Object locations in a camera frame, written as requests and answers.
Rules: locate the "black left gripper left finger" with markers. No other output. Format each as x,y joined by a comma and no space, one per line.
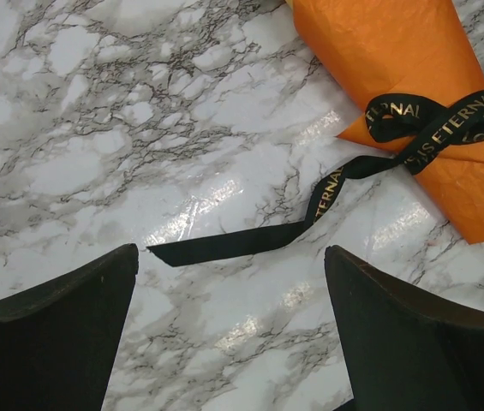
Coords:
59,340

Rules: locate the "orange wrapping paper sheet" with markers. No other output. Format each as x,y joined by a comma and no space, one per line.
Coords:
418,47

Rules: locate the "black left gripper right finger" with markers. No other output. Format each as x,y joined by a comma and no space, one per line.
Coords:
404,348

